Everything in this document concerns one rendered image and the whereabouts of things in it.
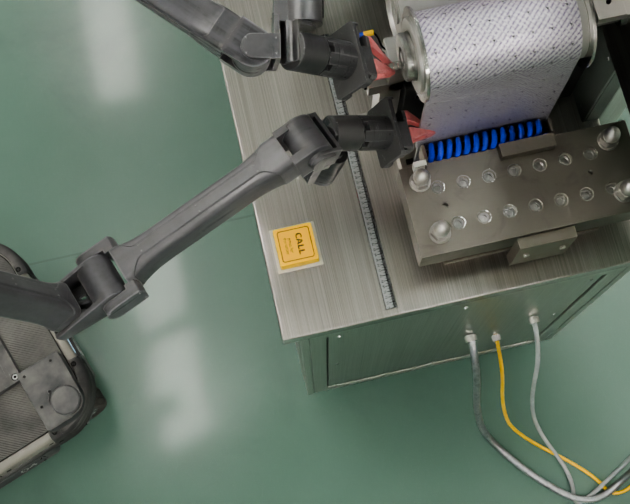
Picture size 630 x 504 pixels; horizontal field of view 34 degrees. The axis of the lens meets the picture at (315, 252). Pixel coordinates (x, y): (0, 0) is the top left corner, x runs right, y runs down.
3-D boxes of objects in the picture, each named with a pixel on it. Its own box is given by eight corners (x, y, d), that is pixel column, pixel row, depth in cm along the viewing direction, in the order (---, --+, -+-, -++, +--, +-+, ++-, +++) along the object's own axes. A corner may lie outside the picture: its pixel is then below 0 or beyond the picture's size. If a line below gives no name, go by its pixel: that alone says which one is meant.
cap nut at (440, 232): (426, 225, 174) (429, 217, 170) (447, 220, 174) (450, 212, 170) (432, 246, 173) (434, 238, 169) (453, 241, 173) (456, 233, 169)
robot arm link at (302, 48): (273, 72, 149) (299, 65, 144) (272, 25, 149) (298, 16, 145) (309, 79, 153) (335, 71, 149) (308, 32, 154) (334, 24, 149)
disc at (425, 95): (398, 26, 166) (408, -10, 152) (401, 25, 166) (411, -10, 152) (420, 114, 164) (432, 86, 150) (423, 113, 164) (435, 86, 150)
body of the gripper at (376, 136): (390, 169, 172) (352, 170, 168) (375, 112, 174) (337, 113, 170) (411, 153, 166) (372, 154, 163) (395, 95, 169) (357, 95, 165)
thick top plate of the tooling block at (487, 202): (396, 180, 182) (398, 169, 177) (615, 132, 184) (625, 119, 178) (418, 267, 178) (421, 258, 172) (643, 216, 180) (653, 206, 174)
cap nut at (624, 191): (610, 184, 175) (618, 175, 171) (631, 179, 176) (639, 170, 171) (617, 204, 175) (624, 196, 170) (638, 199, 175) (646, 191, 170)
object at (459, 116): (414, 145, 180) (424, 103, 162) (546, 116, 181) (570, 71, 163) (415, 147, 179) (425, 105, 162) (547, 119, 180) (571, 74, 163)
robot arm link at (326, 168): (318, 159, 157) (288, 118, 160) (290, 206, 165) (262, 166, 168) (375, 144, 164) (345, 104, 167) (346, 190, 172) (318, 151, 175)
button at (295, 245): (272, 233, 187) (272, 229, 185) (310, 225, 188) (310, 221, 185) (281, 270, 186) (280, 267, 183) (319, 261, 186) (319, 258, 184)
